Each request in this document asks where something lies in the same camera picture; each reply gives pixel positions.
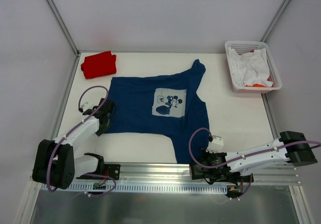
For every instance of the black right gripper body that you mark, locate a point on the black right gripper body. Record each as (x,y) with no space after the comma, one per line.
(196,172)

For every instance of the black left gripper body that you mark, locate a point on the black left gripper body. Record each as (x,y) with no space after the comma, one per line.
(107,111)

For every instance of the blue mickey mouse t-shirt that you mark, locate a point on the blue mickey mouse t-shirt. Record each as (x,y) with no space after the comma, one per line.
(165,105)

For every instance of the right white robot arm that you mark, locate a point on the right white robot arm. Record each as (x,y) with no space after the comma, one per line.
(239,166)

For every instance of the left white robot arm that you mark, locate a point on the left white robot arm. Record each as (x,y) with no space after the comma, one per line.
(55,163)

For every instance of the folded red t-shirt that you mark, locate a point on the folded red t-shirt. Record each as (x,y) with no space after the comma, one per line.
(99,65)

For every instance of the orange t-shirt in basket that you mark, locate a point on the orange t-shirt in basket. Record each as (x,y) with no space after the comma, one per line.
(260,85)

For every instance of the white t-shirt in basket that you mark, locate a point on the white t-shirt in basket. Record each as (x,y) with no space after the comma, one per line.
(249,68)

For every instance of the white plastic laundry basket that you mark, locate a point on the white plastic laundry basket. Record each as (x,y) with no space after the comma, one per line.
(249,46)

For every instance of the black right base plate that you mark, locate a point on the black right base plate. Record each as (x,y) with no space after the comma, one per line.
(236,178)

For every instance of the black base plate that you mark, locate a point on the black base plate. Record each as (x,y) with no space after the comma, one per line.
(113,171)
(236,178)

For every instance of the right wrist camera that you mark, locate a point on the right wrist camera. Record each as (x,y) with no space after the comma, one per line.
(215,144)

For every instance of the aluminium front mounting rail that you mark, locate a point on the aluminium front mounting rail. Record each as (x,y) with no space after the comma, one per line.
(180,174)

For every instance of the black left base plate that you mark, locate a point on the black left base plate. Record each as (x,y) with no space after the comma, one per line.
(113,171)

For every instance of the white slotted cable duct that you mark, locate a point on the white slotted cable duct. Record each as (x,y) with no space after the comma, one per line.
(149,187)

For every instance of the left aluminium frame post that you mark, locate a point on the left aluminium frame post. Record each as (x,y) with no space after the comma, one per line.
(66,33)

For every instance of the aluminium frame post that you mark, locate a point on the aluminium frame post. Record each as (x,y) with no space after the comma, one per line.
(66,33)
(275,20)

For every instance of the right aluminium frame post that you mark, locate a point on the right aluminium frame post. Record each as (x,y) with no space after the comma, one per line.
(275,20)

